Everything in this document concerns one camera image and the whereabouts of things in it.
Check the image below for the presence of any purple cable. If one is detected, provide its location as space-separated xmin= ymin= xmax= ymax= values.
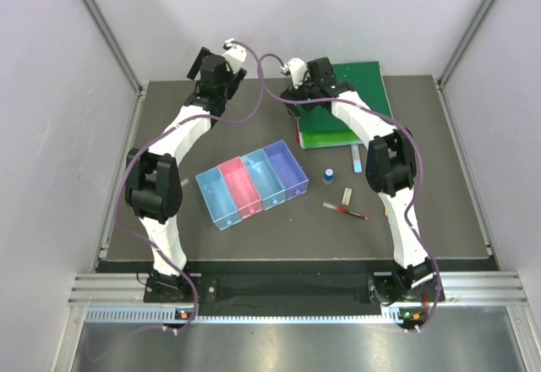
xmin=113 ymin=41 xmax=265 ymax=347
xmin=257 ymin=52 xmax=443 ymax=334

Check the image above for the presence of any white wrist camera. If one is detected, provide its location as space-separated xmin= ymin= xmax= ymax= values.
xmin=222 ymin=38 xmax=247 ymax=74
xmin=281 ymin=57 xmax=309 ymax=90

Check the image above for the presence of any small grey eraser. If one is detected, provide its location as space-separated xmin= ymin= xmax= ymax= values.
xmin=342 ymin=188 xmax=352 ymax=205

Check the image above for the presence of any blue grey eraser stick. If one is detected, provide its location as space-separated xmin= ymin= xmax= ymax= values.
xmin=351 ymin=145 xmax=363 ymax=173

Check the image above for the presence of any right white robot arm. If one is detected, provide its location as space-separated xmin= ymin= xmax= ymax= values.
xmin=280 ymin=57 xmax=434 ymax=305

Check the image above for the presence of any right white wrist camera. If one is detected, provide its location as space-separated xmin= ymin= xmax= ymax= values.
xmin=281 ymin=57 xmax=309 ymax=90

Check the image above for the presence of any dark green binder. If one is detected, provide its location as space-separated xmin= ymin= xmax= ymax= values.
xmin=298 ymin=61 xmax=392 ymax=133

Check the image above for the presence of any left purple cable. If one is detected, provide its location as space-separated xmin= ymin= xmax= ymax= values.
xmin=113 ymin=41 xmax=265 ymax=347

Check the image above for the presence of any light blue tray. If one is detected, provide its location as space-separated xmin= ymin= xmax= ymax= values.
xmin=196 ymin=167 xmax=242 ymax=231
xmin=241 ymin=149 xmax=286 ymax=211

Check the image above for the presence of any red folder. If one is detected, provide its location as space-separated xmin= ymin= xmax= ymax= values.
xmin=295 ymin=120 xmax=303 ymax=146

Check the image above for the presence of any grey cable duct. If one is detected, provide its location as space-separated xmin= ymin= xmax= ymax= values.
xmin=84 ymin=303 xmax=428 ymax=326

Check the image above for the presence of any light green folder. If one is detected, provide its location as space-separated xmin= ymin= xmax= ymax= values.
xmin=298 ymin=130 xmax=362 ymax=150

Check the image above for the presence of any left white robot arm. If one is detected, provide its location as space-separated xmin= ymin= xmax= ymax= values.
xmin=124 ymin=42 xmax=247 ymax=303

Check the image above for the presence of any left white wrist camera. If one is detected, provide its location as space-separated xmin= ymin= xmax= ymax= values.
xmin=222 ymin=38 xmax=247 ymax=74

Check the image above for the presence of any purple plastic tray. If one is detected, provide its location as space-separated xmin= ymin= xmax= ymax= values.
xmin=263 ymin=139 xmax=309 ymax=200

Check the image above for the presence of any blue cap bottle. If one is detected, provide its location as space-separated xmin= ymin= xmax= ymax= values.
xmin=323 ymin=168 xmax=334 ymax=184

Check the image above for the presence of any pink plastic tray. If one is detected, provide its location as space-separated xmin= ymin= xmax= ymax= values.
xmin=218 ymin=156 xmax=264 ymax=219

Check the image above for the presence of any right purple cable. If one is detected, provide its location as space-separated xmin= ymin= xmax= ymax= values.
xmin=257 ymin=52 xmax=443 ymax=334

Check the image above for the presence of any red pen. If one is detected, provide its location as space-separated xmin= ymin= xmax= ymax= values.
xmin=322 ymin=202 xmax=370 ymax=221

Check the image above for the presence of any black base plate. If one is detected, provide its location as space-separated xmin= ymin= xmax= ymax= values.
xmin=143 ymin=269 xmax=443 ymax=318

